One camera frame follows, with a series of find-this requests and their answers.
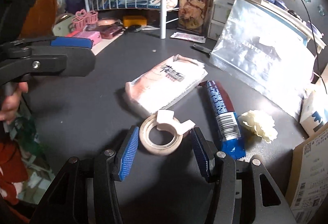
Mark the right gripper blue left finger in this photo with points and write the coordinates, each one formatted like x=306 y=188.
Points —
x=126 y=154

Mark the white tissue pack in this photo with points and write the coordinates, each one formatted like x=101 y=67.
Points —
x=165 y=84

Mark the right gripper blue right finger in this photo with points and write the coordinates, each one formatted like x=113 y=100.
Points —
x=203 y=154

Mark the person's left hand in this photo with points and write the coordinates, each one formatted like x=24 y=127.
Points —
x=11 y=103

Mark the black pen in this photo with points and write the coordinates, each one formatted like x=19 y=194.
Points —
x=202 y=49

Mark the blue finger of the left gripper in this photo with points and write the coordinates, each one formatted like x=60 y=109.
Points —
x=80 y=61
x=72 y=42

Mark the clear tape roll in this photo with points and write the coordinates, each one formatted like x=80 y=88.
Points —
x=162 y=133

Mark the yellow sponge block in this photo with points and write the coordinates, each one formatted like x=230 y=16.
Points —
x=134 y=20

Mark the small white sachet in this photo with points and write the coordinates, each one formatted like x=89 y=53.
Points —
x=189 y=37

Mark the clear plastic bag stack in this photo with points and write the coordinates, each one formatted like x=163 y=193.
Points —
x=266 y=53

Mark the pink hair claw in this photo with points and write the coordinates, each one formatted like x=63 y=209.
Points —
x=83 y=18

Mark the white drawer unit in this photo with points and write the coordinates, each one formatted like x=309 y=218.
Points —
x=219 y=12

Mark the anime art standee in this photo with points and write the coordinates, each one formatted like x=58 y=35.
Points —
x=192 y=15

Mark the brown cardboard box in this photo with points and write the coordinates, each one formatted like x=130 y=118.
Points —
x=307 y=187

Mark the pink wallet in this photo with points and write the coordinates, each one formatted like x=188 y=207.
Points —
x=94 y=36

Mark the white tissue box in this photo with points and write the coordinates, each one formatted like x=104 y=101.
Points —
x=314 y=109

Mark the cream fabric flower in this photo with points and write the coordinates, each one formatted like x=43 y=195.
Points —
x=260 y=124

